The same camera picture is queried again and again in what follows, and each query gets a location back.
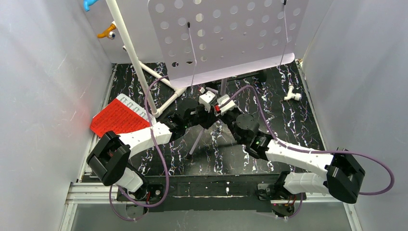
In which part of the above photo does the red sheet music book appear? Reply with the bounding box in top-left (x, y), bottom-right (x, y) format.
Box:
top-left (89, 93), bottom-right (156, 138)

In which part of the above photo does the lilac perforated music stand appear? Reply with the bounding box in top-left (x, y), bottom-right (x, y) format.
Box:
top-left (147, 0), bottom-right (309, 159)

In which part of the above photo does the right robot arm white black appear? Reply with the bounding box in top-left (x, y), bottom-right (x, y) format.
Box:
top-left (219, 108), bottom-right (365, 204)

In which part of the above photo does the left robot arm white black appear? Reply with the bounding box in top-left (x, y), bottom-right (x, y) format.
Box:
top-left (86, 99), bottom-right (221, 193)

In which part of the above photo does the white pipe tee fitting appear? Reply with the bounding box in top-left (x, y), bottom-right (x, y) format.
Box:
top-left (283, 85), bottom-right (302, 101)

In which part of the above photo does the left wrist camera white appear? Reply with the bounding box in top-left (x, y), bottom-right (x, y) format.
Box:
top-left (199, 91), bottom-right (216, 112)

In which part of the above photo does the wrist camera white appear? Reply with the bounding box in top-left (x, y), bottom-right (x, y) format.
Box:
top-left (214, 95), bottom-right (237, 115)
top-left (199, 91), bottom-right (216, 112)

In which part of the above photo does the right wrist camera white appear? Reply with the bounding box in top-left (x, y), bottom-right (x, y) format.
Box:
top-left (214, 95), bottom-right (237, 115)

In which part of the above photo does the white PVC pipe frame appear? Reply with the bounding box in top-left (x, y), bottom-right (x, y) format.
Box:
top-left (106, 0), bottom-right (187, 118)

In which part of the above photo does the orange wall hook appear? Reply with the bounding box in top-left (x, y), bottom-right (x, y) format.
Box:
top-left (97, 21), bottom-right (117, 40)

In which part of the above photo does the blue wall hook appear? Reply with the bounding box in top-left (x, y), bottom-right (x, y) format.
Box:
top-left (83, 0), bottom-right (98, 12)

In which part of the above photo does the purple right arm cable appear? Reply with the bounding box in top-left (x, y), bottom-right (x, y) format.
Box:
top-left (220, 85), bottom-right (395, 220)

